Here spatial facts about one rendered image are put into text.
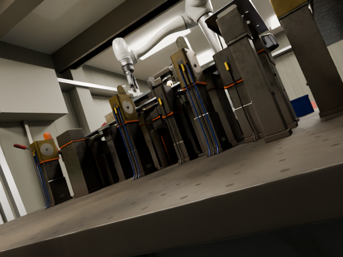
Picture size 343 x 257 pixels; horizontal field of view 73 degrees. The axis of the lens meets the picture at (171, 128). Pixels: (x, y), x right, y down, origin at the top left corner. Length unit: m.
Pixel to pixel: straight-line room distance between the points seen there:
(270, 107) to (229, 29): 0.19
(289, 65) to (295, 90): 0.75
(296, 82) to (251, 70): 7.21
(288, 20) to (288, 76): 6.97
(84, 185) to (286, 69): 7.09
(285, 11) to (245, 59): 0.28
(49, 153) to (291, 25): 1.28
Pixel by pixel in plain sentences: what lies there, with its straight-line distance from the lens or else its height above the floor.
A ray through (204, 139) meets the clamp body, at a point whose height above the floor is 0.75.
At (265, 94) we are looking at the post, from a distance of 0.52.
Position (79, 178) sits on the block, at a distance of 1.25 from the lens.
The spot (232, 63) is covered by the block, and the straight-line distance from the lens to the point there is 0.72.
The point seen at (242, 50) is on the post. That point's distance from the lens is 0.54.
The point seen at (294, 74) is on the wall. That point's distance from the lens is 7.76.
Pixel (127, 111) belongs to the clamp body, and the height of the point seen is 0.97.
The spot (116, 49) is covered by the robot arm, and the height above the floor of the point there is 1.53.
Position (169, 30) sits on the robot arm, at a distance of 1.74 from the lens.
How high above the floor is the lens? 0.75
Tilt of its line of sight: 6 degrees up
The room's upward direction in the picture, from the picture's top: 20 degrees counter-clockwise
